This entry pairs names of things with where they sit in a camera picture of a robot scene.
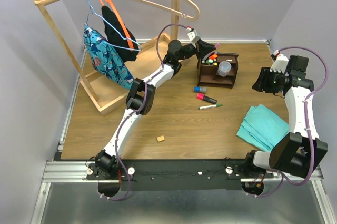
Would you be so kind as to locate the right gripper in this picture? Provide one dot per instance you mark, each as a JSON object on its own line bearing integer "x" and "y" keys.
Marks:
{"x": 265, "y": 74}

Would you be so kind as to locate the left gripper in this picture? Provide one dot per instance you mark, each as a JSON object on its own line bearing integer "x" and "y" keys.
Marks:
{"x": 201, "y": 48}

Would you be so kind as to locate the orange black highlighter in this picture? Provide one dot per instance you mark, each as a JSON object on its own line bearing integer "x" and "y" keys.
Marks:
{"x": 212, "y": 57}

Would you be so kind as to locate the brown wooden desk organizer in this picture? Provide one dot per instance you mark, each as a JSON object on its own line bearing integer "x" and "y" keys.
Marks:
{"x": 208, "y": 74}

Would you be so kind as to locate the clear paperclip jar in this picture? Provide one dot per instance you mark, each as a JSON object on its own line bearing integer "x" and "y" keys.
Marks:
{"x": 224, "y": 68}

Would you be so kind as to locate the pink black highlighter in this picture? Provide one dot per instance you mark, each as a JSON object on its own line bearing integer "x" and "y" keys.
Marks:
{"x": 205, "y": 98}

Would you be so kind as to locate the green cap white marker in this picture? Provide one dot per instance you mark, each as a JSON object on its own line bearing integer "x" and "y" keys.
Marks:
{"x": 210, "y": 106}

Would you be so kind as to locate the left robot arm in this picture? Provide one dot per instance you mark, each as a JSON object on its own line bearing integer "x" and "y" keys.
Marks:
{"x": 140, "y": 99}

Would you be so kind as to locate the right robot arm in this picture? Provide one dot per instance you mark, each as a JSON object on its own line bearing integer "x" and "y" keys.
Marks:
{"x": 300, "y": 151}

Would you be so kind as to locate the teal folded cloth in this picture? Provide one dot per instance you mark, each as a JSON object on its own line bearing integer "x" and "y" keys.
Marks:
{"x": 262, "y": 128}

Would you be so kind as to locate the black garment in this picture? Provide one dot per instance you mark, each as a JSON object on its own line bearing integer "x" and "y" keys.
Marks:
{"x": 113, "y": 37}

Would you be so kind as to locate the blue patterned shorts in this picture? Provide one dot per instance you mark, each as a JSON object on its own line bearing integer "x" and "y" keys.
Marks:
{"x": 105, "y": 59}

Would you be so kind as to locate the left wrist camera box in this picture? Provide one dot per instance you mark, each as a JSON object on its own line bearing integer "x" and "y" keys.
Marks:
{"x": 192, "y": 35}

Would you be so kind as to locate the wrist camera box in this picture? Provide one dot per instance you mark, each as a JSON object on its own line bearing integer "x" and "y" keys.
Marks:
{"x": 192, "y": 35}
{"x": 280, "y": 63}

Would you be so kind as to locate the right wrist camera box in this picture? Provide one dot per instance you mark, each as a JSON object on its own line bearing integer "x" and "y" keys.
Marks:
{"x": 280, "y": 63}

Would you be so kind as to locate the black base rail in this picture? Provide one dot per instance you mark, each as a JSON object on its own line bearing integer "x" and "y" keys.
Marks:
{"x": 191, "y": 174}

